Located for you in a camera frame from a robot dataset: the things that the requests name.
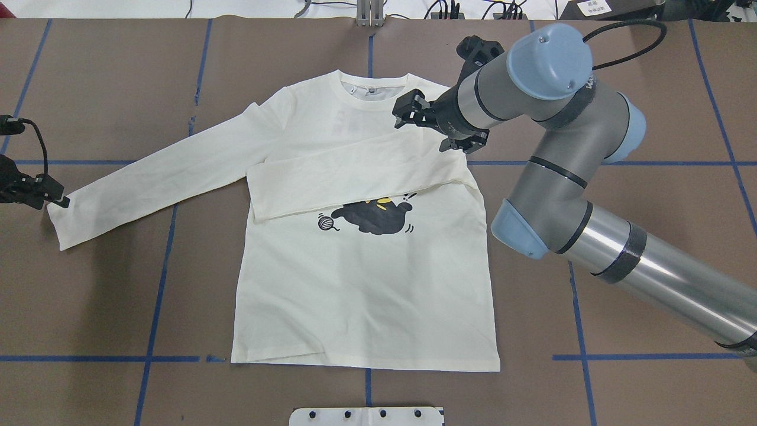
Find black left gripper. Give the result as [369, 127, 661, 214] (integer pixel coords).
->
[1, 156, 70, 210]

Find black box with label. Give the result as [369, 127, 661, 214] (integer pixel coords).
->
[558, 1, 665, 21]

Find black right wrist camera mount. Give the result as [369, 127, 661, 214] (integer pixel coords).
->
[456, 35, 505, 80]

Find black background cables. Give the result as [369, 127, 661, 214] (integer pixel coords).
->
[423, 0, 527, 21]

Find right robot arm grey silver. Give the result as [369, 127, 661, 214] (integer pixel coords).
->
[392, 19, 756, 370]

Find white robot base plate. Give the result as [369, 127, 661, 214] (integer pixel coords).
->
[289, 406, 445, 425]

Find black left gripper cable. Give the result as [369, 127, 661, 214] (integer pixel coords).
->
[0, 115, 49, 181]

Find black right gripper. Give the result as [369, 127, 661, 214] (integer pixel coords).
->
[392, 86, 489, 154]

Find white long-sleeve cat shirt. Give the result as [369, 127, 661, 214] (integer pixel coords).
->
[47, 70, 500, 372]

